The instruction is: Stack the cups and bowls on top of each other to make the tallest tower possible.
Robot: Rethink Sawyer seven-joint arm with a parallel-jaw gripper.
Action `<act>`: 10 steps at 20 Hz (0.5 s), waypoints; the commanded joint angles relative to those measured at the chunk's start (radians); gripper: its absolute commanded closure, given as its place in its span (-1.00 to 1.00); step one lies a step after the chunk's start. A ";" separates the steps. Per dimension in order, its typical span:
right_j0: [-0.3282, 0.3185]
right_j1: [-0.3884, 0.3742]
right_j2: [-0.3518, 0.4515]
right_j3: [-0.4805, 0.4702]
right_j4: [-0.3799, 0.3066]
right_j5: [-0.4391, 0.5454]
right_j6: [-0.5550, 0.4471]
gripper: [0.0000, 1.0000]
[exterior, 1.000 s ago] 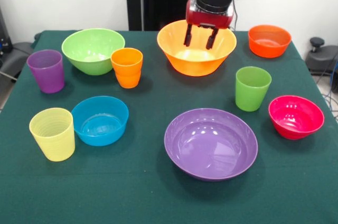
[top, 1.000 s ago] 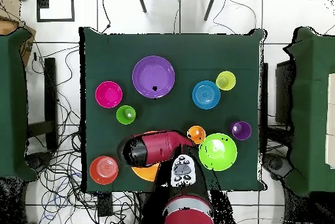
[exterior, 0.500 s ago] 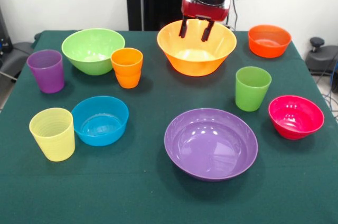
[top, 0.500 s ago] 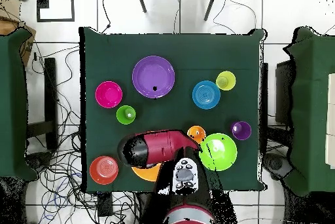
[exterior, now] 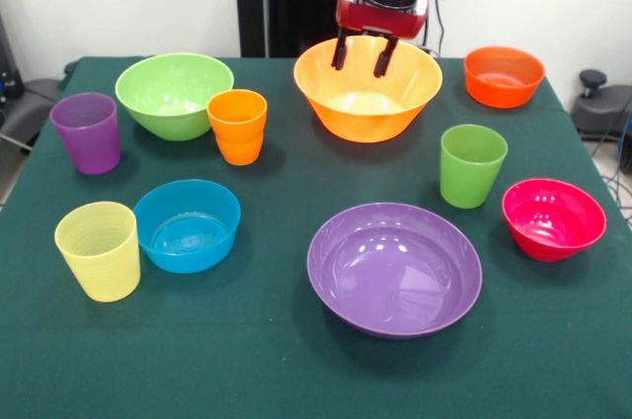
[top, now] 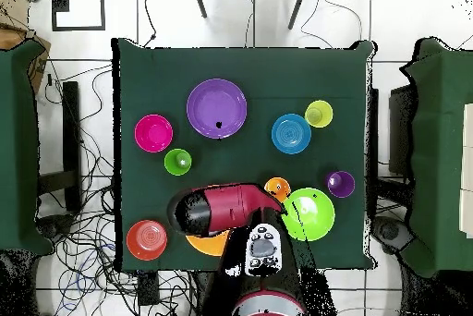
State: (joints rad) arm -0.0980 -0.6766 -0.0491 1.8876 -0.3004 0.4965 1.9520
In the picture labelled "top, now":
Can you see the orange cup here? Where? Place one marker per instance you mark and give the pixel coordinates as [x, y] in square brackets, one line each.
[279, 186]

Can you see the blue bowl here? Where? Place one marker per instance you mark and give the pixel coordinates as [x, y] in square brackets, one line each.
[291, 134]

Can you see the green cup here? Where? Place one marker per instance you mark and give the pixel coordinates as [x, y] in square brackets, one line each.
[177, 162]

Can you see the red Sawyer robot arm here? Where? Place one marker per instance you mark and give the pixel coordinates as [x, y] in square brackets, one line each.
[229, 209]

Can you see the cardboard box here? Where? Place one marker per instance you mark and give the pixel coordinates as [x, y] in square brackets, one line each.
[11, 37]

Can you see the yellow cup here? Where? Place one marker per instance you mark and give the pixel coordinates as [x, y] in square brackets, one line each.
[318, 113]

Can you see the black rectangular frame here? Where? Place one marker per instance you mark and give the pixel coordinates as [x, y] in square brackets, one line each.
[78, 28]

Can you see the black camera tripod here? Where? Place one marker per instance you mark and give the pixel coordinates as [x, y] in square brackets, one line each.
[200, 2]

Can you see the green bowl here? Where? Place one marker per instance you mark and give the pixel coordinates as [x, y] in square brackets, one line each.
[314, 216]

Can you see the red-orange bowl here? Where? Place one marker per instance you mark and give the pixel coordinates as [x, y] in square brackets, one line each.
[146, 240]

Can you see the black power strip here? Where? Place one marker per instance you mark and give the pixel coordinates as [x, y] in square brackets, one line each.
[148, 288]

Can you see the pink bowl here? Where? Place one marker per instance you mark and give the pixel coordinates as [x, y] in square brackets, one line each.
[153, 133]

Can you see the large yellow-orange bowl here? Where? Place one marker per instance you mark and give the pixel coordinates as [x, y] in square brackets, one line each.
[210, 245]

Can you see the dark green tablecloth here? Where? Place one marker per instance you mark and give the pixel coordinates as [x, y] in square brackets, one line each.
[314, 79]

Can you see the black floor beam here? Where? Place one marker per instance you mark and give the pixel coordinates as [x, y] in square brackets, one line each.
[71, 127]

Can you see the green side table cloth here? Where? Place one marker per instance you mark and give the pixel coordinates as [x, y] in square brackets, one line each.
[18, 146]
[436, 164]

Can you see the black box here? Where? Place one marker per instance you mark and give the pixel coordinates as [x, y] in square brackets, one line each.
[401, 131]

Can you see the purple cup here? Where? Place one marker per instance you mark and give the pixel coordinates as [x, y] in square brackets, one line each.
[342, 184]

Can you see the purple bowl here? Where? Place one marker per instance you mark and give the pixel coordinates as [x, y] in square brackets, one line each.
[216, 105]

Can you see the dark grey stand base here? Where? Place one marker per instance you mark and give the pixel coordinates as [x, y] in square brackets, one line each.
[55, 224]
[390, 231]

